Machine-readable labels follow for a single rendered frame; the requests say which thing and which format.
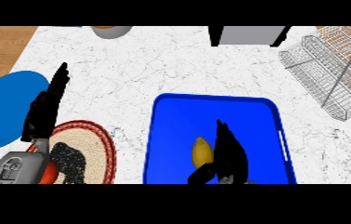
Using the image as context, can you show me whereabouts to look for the round woven red-rimmed placemat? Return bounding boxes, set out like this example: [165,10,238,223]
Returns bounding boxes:
[24,119,117,185]

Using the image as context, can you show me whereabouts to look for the grey and black appliance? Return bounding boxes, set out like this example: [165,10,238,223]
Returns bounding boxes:
[207,26,293,47]

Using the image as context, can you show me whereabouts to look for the grey wire tiered basket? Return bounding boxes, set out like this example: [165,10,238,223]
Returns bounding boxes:
[278,26,351,122]

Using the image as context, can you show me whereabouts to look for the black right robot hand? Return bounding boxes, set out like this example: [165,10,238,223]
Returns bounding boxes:
[185,119,249,185]

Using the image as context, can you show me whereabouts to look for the grey cup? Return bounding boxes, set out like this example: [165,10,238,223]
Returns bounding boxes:
[89,26,134,40]

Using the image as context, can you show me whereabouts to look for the yellow lemon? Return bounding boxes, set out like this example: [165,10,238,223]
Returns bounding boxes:
[191,136,215,169]

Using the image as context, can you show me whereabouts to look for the blue plate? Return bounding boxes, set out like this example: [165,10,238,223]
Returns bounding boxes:
[0,70,50,149]

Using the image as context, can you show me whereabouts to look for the blue tray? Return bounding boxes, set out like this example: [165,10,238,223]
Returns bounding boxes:
[142,93,297,185]

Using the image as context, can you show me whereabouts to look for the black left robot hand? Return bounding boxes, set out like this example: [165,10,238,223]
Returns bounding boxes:
[19,61,70,143]

